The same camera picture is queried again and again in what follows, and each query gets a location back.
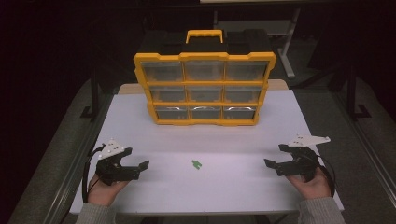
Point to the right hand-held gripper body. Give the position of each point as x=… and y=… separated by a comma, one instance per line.
x=303, y=163

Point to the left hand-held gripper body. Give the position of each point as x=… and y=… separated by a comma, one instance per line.
x=112, y=169

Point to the green plastic piece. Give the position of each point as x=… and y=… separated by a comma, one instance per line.
x=198, y=166
x=195, y=162

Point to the clear small pull-out drawer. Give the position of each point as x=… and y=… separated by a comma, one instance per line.
x=239, y=114

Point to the yellow black drawer organizer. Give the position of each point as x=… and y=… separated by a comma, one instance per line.
x=202, y=83

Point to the person's left hand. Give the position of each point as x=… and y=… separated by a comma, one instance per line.
x=101, y=193

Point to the person's right hand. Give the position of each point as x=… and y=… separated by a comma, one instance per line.
x=314, y=188

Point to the black metal stand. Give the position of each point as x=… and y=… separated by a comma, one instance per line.
x=351, y=93
x=94, y=93

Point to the aluminium floor rail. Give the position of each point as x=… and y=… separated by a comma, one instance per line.
x=367, y=140
x=77, y=158

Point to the yellow frame clear bin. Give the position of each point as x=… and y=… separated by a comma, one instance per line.
x=162, y=71

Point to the white metal desk frame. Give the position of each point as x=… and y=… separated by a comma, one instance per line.
x=288, y=40

